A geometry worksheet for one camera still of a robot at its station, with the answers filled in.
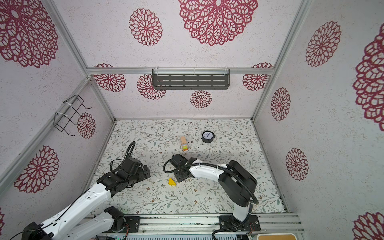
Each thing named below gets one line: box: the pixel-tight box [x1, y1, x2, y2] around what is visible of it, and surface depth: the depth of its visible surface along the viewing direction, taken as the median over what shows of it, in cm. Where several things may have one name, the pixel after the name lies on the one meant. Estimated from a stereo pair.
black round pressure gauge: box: [201, 130, 216, 143], surface depth 108 cm
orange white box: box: [256, 233, 298, 240], surface depth 68 cm
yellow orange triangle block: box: [168, 177, 177, 186], surface depth 89 cm
